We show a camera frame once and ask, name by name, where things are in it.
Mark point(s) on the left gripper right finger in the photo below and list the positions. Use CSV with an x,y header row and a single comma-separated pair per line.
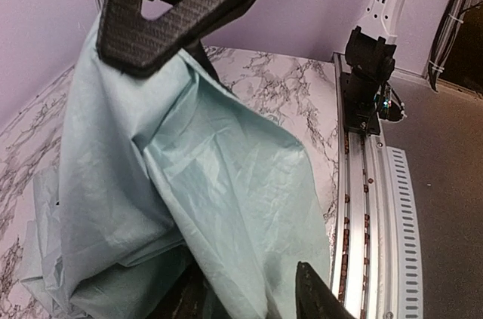
x,y
314,300

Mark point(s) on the mint green folding umbrella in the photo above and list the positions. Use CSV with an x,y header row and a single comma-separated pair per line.
x,y
156,174

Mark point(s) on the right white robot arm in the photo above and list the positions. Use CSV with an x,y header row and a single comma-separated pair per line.
x,y
369,53

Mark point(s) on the front aluminium rail base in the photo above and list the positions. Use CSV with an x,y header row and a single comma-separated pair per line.
x,y
377,266

